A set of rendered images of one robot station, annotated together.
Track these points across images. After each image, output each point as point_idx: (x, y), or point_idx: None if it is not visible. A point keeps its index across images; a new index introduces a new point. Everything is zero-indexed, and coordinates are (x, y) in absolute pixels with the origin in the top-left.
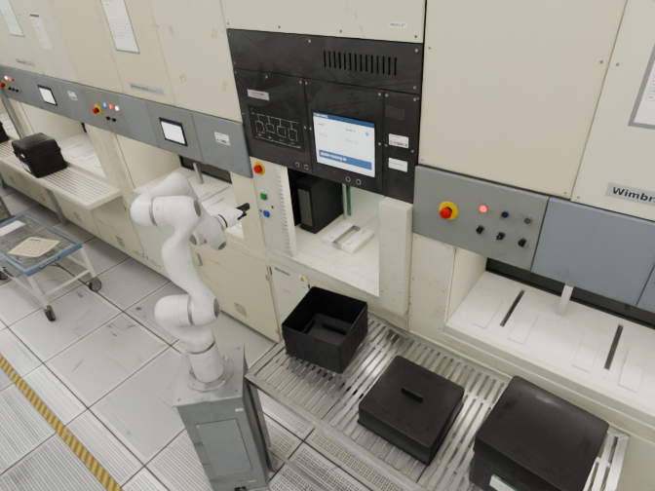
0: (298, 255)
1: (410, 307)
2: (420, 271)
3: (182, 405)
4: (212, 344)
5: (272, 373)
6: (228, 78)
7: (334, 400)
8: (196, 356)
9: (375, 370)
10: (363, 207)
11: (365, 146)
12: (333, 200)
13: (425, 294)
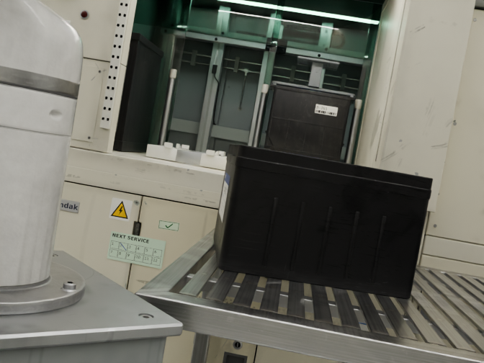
0: (114, 154)
1: (436, 202)
2: (474, 99)
3: None
4: (78, 93)
5: (227, 293)
6: None
7: (472, 330)
8: (19, 98)
9: (466, 297)
10: None
11: None
12: (147, 106)
13: (479, 156)
